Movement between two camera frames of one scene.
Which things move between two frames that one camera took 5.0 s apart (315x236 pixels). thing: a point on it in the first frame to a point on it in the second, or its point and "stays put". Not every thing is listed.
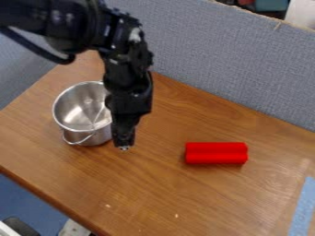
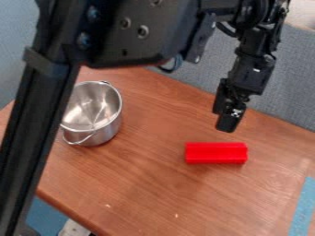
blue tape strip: (302, 223) stays put
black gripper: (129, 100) to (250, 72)
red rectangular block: (215, 153) stays put
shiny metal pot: (81, 114) stays put
